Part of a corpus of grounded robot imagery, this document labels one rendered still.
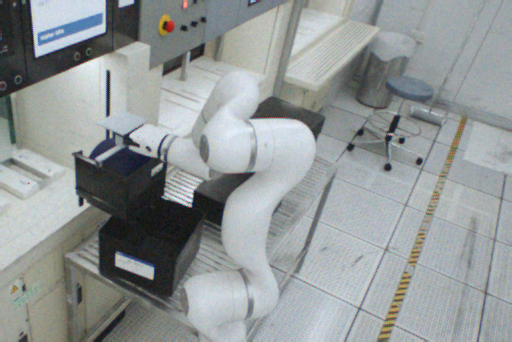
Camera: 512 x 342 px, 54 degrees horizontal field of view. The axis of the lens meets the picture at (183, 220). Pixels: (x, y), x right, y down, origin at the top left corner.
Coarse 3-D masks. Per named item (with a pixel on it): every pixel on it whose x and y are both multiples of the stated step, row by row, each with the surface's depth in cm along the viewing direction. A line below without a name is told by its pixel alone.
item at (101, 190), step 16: (128, 112) 150; (112, 128) 142; (128, 128) 143; (80, 160) 148; (96, 160) 142; (160, 160) 153; (80, 176) 152; (96, 176) 148; (112, 176) 144; (128, 176) 141; (144, 176) 149; (160, 176) 158; (80, 192) 156; (96, 192) 152; (112, 192) 147; (128, 192) 144; (144, 192) 153; (160, 192) 163; (112, 208) 151; (128, 208) 148; (144, 208) 158; (128, 224) 158
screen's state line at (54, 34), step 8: (96, 16) 139; (72, 24) 132; (80, 24) 135; (88, 24) 137; (96, 24) 140; (40, 32) 124; (48, 32) 126; (56, 32) 128; (64, 32) 131; (72, 32) 133; (40, 40) 125; (48, 40) 127; (56, 40) 129
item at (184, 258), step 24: (144, 216) 183; (168, 216) 179; (192, 216) 174; (120, 240) 179; (144, 240) 181; (168, 240) 181; (192, 240) 164; (120, 264) 162; (144, 264) 157; (168, 264) 153; (168, 288) 160
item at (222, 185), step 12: (204, 180) 199; (216, 180) 200; (228, 180) 201; (240, 180) 201; (204, 192) 193; (216, 192) 193; (228, 192) 194; (192, 204) 197; (204, 204) 193; (216, 204) 190; (216, 216) 193
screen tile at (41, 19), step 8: (64, 0) 126; (48, 8) 123; (56, 8) 125; (64, 8) 127; (40, 16) 121; (48, 16) 124; (56, 16) 126; (64, 16) 128; (40, 24) 123; (48, 24) 125
